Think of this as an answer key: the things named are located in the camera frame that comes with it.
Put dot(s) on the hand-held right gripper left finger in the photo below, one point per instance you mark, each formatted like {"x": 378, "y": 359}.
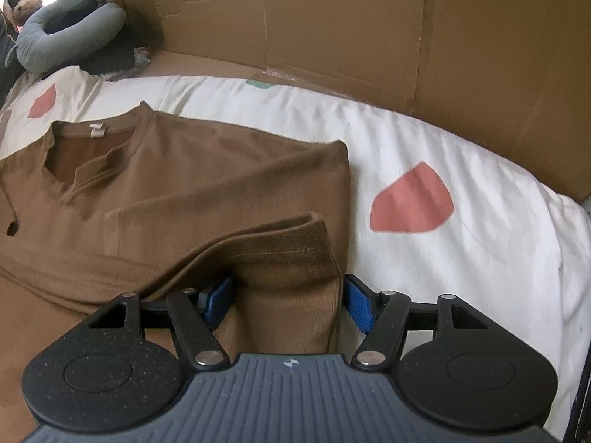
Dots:
{"x": 217, "y": 302}

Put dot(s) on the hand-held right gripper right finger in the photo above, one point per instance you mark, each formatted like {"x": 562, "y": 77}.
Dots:
{"x": 359, "y": 305}

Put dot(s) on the brown t-shirt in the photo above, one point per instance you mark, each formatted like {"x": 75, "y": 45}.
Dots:
{"x": 207, "y": 184}

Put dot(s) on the white printed bedsheet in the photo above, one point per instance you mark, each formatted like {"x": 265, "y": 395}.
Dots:
{"x": 485, "y": 263}

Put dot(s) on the dark folded cloth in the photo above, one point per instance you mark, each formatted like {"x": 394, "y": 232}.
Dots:
{"x": 120, "y": 57}

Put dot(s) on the large cardboard sheet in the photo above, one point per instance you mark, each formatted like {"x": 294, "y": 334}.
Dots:
{"x": 346, "y": 32}

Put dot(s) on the grey neck pillow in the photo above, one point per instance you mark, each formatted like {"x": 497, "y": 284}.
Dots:
{"x": 92, "y": 27}

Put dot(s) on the brown plush toy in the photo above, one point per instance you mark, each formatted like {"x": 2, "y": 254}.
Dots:
{"x": 25, "y": 4}

